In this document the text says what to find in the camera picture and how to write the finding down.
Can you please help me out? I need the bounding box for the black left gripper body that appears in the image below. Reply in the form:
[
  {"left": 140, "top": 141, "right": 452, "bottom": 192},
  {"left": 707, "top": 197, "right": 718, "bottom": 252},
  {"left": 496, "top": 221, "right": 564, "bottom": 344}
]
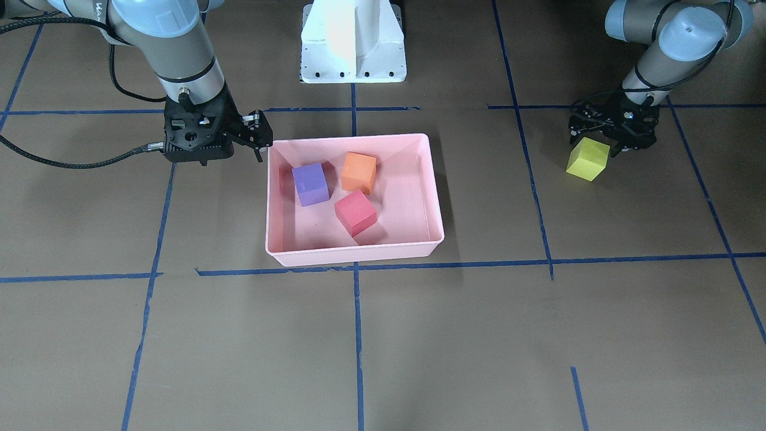
[{"left": 596, "top": 93, "right": 659, "bottom": 150}]

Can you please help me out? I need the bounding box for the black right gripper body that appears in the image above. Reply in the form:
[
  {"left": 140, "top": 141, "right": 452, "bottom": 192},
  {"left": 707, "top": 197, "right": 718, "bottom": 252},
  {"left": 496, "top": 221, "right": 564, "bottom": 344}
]
[{"left": 162, "top": 84, "right": 243, "bottom": 165}]

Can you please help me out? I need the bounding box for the yellow-green foam cube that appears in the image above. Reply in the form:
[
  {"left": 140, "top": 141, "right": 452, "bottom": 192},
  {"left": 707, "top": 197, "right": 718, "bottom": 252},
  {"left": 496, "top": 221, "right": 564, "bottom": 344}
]
[{"left": 566, "top": 138, "right": 611, "bottom": 182}]

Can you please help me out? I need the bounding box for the purple foam cube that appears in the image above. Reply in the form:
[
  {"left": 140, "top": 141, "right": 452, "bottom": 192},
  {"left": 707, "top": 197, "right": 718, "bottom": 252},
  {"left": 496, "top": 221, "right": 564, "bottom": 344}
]
[{"left": 291, "top": 163, "right": 329, "bottom": 207}]

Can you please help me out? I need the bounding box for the orange foam cube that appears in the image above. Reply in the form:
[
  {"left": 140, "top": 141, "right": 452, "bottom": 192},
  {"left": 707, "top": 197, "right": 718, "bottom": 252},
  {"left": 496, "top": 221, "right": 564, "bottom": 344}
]
[{"left": 341, "top": 151, "right": 377, "bottom": 195}]

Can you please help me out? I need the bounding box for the red foam cube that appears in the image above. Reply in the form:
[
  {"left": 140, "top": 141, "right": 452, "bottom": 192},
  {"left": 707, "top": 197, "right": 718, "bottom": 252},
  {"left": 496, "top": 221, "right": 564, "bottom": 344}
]
[{"left": 334, "top": 190, "right": 378, "bottom": 237}]

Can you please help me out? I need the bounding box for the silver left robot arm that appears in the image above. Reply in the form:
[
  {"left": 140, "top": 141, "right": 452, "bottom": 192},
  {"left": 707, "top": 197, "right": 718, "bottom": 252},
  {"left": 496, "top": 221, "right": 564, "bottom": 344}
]
[{"left": 569, "top": 1, "right": 754, "bottom": 157}]

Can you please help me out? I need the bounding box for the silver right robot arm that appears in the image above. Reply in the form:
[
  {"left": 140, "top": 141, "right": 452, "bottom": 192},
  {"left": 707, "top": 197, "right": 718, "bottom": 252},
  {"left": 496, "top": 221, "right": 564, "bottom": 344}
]
[{"left": 2, "top": 1, "right": 273, "bottom": 169}]

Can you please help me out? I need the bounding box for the pink plastic bin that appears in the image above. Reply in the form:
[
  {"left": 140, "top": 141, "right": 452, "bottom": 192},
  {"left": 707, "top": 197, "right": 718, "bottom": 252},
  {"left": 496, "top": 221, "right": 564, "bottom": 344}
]
[{"left": 265, "top": 133, "right": 445, "bottom": 267}]

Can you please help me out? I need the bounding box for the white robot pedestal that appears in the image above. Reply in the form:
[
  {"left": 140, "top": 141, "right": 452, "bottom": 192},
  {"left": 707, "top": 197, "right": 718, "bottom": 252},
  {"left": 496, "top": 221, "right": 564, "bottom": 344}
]
[{"left": 299, "top": 1, "right": 408, "bottom": 84}]

